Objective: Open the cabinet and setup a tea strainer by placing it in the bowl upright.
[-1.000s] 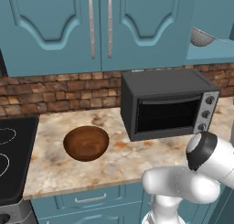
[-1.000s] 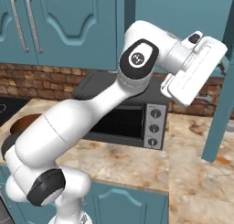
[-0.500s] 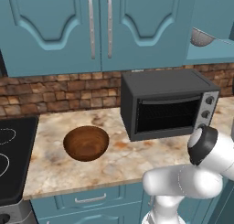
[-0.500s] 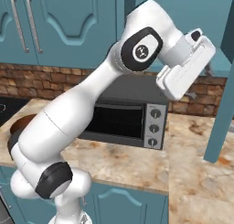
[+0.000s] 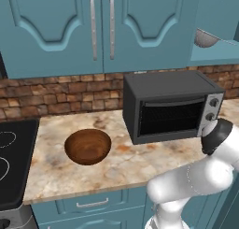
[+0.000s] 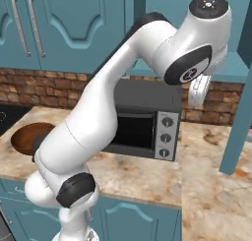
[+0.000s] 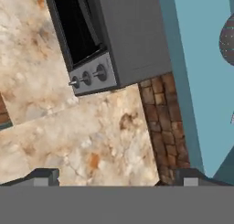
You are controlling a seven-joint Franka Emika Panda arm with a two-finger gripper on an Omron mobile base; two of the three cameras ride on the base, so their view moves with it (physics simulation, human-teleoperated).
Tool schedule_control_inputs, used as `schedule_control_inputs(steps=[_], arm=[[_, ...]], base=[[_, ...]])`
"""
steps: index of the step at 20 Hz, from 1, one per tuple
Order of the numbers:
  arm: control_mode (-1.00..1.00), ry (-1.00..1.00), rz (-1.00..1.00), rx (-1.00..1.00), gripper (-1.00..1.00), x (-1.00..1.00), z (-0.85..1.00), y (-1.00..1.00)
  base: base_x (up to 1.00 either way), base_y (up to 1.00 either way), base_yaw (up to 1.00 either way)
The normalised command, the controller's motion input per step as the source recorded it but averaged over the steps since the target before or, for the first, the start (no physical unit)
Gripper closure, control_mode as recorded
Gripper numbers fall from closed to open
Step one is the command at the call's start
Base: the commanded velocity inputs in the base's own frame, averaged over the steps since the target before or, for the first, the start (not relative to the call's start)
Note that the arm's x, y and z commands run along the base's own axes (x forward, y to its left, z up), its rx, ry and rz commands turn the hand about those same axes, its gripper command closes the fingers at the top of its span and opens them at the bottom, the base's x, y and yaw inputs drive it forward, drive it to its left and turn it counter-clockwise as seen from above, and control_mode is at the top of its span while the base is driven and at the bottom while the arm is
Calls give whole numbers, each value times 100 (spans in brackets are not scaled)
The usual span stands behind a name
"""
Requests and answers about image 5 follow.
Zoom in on brown wooden bowl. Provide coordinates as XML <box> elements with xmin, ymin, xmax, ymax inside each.
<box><xmin>63</xmin><ymin>128</ymin><xmax>112</xmax><ymax>166</ymax></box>

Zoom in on grey mesh tea strainer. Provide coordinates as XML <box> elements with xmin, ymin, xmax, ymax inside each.
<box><xmin>194</xmin><ymin>27</ymin><xmax>239</xmax><ymax>49</ymax></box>

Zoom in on blue base cabinet door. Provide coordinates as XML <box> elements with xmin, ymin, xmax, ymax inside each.
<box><xmin>36</xmin><ymin>206</ymin><xmax>146</xmax><ymax>229</ymax></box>

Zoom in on open blue cabinet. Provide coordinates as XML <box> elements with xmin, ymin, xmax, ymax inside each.
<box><xmin>186</xmin><ymin>0</ymin><xmax>239</xmax><ymax>67</ymax></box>

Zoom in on black toaster oven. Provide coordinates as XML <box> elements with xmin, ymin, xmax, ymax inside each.
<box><xmin>121</xmin><ymin>70</ymin><xmax>226</xmax><ymax>146</ymax></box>

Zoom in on blue drawer front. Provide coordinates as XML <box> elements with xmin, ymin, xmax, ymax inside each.
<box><xmin>55</xmin><ymin>187</ymin><xmax>129</xmax><ymax>216</ymax></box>

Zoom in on black hob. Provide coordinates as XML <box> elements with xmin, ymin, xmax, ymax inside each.
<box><xmin>0</xmin><ymin>118</ymin><xmax>40</xmax><ymax>212</ymax></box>

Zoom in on grey oven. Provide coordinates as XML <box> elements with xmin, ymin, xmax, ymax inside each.
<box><xmin>0</xmin><ymin>204</ymin><xmax>39</xmax><ymax>229</ymax></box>

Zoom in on silver cabinet handle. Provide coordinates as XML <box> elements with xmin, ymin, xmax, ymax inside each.
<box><xmin>108</xmin><ymin>0</ymin><xmax>116</xmax><ymax>61</ymax></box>
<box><xmin>89</xmin><ymin>0</ymin><xmax>98</xmax><ymax>62</ymax></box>

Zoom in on silver drawer handle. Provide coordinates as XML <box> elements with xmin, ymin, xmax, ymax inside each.
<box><xmin>76</xmin><ymin>197</ymin><xmax>110</xmax><ymax>208</ymax></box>

